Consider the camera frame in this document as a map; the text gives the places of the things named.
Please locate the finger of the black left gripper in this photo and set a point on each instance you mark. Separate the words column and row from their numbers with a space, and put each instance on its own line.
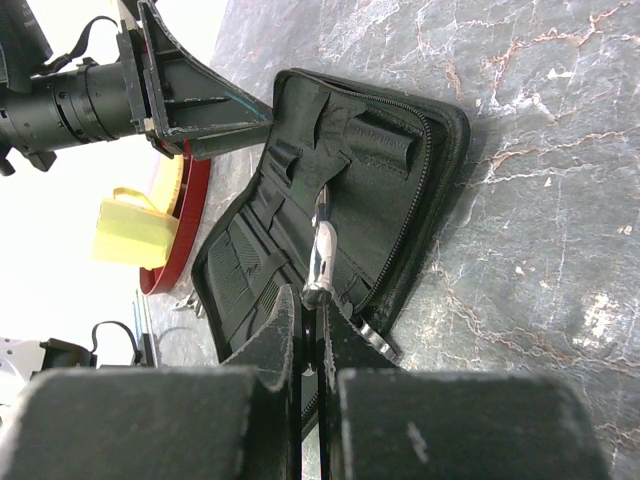
column 213, row 146
column 187, row 99

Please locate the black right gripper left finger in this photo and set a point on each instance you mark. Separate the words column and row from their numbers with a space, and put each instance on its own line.
column 238, row 420

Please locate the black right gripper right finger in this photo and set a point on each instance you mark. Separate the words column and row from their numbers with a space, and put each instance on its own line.
column 381, row 422

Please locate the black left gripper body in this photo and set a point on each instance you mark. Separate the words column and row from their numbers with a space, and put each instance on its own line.
column 44, row 109

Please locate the silver scissors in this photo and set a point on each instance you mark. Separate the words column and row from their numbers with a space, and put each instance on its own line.
column 318, row 288
column 190, row 303

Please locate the black zippered tool case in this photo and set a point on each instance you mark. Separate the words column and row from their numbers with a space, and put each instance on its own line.
column 387, row 159

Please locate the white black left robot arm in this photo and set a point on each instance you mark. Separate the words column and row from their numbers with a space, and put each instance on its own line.
column 18, row 15

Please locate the round red tray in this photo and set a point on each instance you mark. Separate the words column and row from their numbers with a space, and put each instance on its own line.
column 190, row 206

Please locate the cream yellow cup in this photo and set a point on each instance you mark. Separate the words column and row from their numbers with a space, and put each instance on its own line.
column 131, row 230

